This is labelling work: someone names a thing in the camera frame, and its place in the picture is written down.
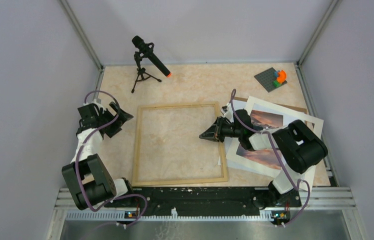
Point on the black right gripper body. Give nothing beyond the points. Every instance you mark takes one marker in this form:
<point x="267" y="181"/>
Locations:
<point x="237" y="132"/>

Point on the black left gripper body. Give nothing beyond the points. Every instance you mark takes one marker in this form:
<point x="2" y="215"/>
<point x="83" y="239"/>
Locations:
<point x="104" y="116"/>

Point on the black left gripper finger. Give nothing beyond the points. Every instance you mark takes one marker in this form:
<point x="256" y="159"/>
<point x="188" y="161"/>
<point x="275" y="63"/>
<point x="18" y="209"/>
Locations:
<point x="121" y="115"/>
<point x="112" y="130"/>

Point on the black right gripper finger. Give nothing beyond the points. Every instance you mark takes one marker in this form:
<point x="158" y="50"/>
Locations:
<point x="211" y="131"/>
<point x="216" y="138"/>

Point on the sunset cloud photo print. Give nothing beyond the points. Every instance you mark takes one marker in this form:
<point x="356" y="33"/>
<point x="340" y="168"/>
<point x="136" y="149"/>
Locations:
<point x="265" y="157"/>

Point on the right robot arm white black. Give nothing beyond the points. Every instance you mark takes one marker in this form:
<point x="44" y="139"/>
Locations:
<point x="296" y="147"/>

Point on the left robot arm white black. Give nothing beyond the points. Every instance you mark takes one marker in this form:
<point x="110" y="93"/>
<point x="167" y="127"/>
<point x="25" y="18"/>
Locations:
<point x="86" y="176"/>

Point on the white paper sheet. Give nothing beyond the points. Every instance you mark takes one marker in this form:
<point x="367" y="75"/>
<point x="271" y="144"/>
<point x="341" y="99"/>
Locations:
<point x="231" y="144"/>

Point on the white mat board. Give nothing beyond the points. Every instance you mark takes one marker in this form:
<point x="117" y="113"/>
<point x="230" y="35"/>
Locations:
<point x="315" y="124"/>

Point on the black mini tripod stand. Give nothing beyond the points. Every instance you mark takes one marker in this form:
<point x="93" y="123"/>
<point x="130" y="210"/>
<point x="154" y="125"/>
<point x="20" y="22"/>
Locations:
<point x="142" y="75"/>

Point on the grey building brick baseplate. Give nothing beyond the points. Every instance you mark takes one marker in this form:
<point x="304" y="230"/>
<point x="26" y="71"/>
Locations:
<point x="266" y="78"/>

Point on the black microphone orange tip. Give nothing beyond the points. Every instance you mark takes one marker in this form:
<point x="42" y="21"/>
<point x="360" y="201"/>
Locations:
<point x="146" y="50"/>

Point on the colourful toy brick stack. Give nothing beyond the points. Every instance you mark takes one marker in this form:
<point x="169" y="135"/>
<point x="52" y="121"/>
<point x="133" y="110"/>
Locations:
<point x="280" y="78"/>

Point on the brown cardboard backing board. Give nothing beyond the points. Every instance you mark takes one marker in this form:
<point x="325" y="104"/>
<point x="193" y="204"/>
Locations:
<point x="298" y="109"/>

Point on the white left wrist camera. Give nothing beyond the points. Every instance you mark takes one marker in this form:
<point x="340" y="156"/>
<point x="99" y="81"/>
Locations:
<point x="99" y="102"/>

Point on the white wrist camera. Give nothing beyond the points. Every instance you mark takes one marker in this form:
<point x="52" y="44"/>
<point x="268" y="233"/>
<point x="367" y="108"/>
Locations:
<point x="226" y="111"/>
<point x="99" y="102"/>

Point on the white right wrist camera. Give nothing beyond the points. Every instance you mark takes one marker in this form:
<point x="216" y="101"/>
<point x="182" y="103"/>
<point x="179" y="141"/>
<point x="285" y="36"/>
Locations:
<point x="226" y="111"/>

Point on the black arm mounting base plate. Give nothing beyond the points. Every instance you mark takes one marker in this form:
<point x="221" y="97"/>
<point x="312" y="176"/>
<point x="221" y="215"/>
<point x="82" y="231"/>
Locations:
<point x="207" y="201"/>

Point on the aluminium front rail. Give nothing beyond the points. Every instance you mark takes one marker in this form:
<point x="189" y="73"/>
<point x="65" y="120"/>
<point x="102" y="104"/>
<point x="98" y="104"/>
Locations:
<point x="320" y="199"/>

